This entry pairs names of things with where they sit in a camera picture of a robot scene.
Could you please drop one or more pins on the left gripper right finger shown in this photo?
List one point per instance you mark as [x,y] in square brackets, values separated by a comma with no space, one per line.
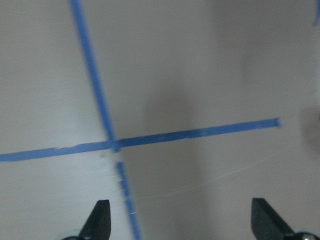
[267,224]

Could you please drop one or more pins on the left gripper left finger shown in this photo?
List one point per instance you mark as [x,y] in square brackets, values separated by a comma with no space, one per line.
[97,225]

